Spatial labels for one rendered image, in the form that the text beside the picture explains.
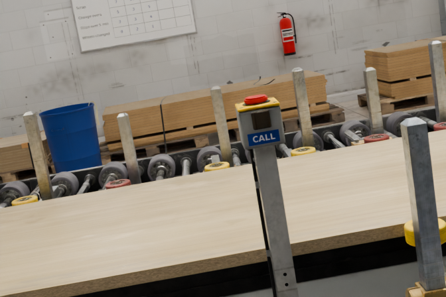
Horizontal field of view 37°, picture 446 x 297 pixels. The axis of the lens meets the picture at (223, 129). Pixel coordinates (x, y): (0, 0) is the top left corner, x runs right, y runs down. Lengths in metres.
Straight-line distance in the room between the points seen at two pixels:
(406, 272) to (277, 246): 0.40
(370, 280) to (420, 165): 0.37
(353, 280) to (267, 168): 0.42
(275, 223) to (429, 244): 0.27
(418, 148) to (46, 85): 7.36
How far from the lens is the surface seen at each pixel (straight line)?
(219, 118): 2.20
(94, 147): 6.69
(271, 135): 1.09
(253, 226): 1.49
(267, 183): 1.12
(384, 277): 1.46
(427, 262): 1.23
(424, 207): 1.20
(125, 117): 2.20
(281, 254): 1.16
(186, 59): 8.21
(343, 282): 1.44
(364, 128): 2.69
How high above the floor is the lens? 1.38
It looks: 10 degrees down
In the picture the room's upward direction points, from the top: 10 degrees counter-clockwise
